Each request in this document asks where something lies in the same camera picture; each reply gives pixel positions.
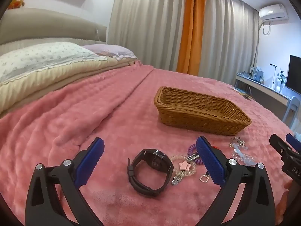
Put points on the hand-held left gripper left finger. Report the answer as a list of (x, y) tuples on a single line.
[(90, 164)]

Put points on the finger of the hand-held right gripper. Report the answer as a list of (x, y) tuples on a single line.
[(294, 142), (277, 144)]

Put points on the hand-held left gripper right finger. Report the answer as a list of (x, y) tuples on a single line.
[(210, 162)]

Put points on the square rhinestone pendant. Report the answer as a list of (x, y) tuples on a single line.
[(205, 177)]

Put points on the silver hair clip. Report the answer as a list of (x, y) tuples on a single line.
[(178, 179)]

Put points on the black wrist watch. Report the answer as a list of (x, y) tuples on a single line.
[(134, 171)]

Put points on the brown wicker basket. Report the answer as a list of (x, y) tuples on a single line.
[(199, 117)]

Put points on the person's right hand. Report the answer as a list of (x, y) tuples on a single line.
[(283, 204)]

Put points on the light blue chair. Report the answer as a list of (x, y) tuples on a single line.
[(292, 106)]

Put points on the pink fleece blanket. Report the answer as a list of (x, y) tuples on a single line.
[(94, 110)]

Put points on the small cards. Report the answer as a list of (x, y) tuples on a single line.
[(245, 95)]

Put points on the white desk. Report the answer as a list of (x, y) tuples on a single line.
[(263, 87)]

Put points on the white vase with flowers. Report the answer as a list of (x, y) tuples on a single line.
[(281, 80)]

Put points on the black monitor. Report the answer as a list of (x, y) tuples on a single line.
[(295, 73)]

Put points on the black desk lamp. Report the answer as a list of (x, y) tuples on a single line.
[(274, 74)]

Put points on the books on desk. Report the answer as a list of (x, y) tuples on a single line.
[(256, 74)]

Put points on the beige quilt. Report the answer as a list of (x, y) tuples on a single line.
[(58, 77)]

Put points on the beige curtain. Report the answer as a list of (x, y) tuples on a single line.
[(145, 23), (228, 40)]

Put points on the light purple pillow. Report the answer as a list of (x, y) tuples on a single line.
[(110, 50)]

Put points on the white floral pillow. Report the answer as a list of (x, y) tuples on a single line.
[(47, 54)]

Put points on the white air conditioner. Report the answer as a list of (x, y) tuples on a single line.
[(274, 13)]

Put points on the orange curtain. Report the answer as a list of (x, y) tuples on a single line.
[(191, 28)]

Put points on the beige padded headboard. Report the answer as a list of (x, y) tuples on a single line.
[(47, 23)]

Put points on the orange stuffed toy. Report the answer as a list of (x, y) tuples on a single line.
[(17, 1)]

